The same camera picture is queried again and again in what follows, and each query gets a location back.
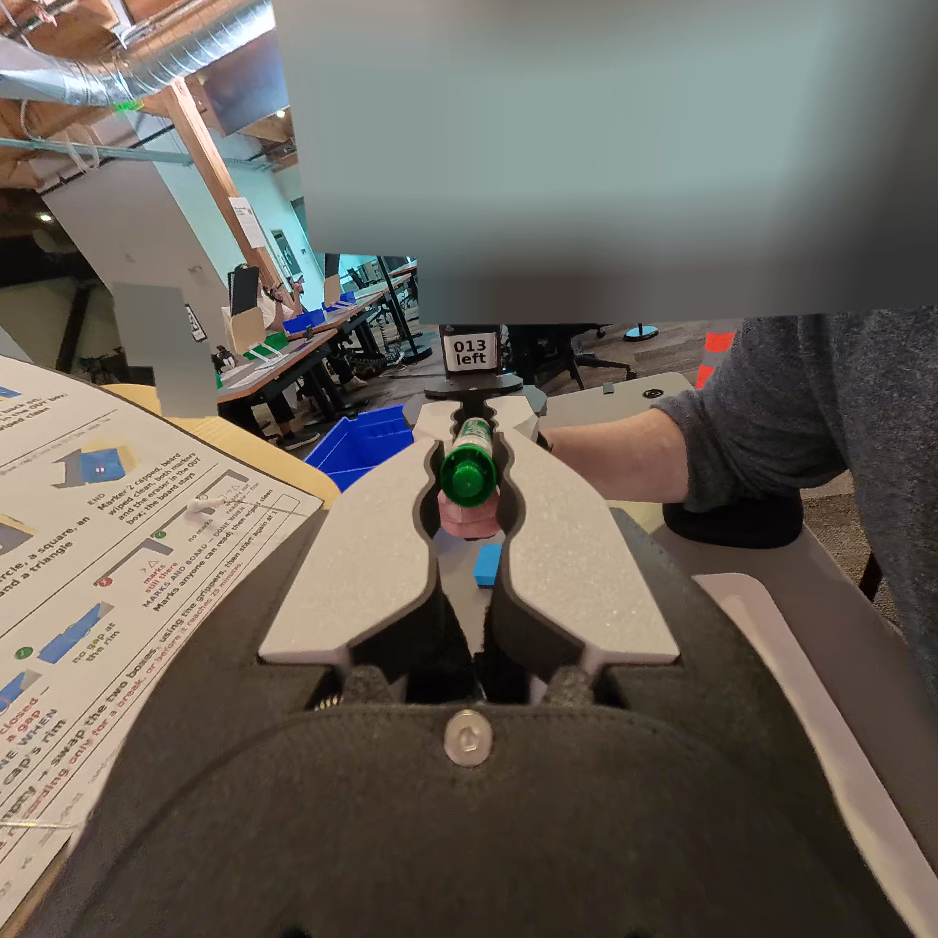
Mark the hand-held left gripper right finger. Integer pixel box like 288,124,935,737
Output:
480,431,681,671

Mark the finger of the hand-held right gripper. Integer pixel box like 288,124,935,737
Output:
412,401,462,450
492,399,548,442

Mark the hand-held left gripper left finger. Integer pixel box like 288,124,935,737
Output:
258,440,471,669

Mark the green whiteboard marker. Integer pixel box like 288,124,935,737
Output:
440,416,501,508

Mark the person's right forearm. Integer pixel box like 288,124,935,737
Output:
546,314,854,514

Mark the blue plastic bin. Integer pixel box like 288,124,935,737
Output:
304,405,416,492

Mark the grey table with grommet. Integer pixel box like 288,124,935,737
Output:
544,372,695,433

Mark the black office chair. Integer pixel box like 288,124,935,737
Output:
568,322,637,385

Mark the long office desk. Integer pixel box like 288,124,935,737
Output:
216,275,420,442

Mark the black padded armrest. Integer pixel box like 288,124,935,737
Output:
663,487,806,550

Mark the tan cardboard sheet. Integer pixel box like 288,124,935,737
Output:
103,383,342,508

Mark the orange striped barrier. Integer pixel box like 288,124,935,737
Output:
694,330,736,390

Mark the printed instruction sheet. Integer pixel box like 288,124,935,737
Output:
0,355,325,926

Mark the white paper notice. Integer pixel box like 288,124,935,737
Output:
228,195,269,249

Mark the grey square column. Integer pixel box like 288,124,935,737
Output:
43,160,222,349

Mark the person's grey sweater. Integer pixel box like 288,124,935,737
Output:
799,306,938,664

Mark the wooden support post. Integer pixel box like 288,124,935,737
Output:
163,77,285,296

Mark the silver air duct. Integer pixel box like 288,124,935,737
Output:
0,0,274,112

